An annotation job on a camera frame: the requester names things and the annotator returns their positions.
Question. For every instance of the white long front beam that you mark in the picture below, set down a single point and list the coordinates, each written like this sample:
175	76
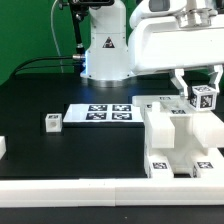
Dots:
208	129

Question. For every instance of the white L-shaped fence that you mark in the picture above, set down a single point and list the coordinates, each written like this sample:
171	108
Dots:
111	192

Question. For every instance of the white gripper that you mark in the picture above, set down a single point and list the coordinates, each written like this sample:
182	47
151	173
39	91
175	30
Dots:
176	35

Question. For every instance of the white marker tag board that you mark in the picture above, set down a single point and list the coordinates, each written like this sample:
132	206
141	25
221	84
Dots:
102	113

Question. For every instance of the white long beam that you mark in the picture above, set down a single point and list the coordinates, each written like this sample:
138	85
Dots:
208	129
159	129

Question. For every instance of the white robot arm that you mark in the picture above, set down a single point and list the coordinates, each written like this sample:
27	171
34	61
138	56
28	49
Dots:
107	59

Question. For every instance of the white block at left edge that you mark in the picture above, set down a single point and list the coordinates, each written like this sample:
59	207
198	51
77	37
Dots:
2	146

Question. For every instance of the white tagged block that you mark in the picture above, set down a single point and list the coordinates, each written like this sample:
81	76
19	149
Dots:
53	122

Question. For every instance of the white small tagged cube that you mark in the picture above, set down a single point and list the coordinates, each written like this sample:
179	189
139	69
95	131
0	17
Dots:
202	98

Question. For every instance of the white long back beam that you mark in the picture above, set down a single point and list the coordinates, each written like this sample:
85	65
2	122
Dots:
159	129

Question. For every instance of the white chair seat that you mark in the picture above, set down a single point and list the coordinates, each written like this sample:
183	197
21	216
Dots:
185	146

